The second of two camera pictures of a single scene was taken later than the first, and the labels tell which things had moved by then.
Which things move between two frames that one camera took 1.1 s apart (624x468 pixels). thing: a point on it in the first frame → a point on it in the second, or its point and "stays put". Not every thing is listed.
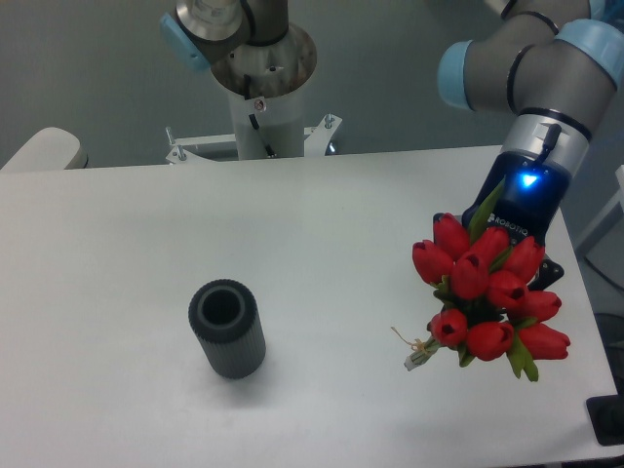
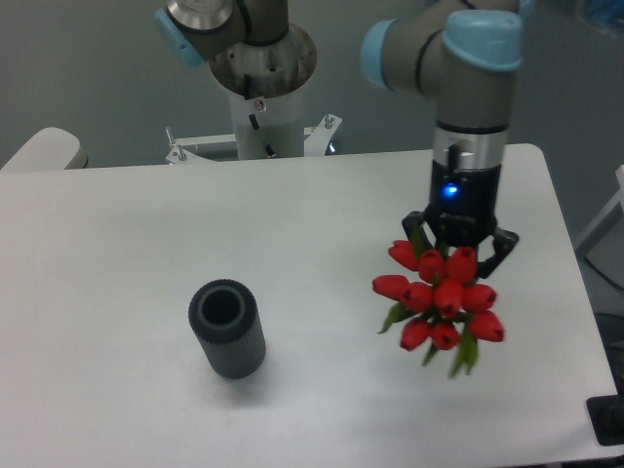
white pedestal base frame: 316,140 stays put
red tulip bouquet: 482,280 → 442,308
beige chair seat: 49,149 stays put
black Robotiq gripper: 530,193 → 462,211
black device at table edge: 606,415 stays put
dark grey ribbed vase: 225,315 stays put
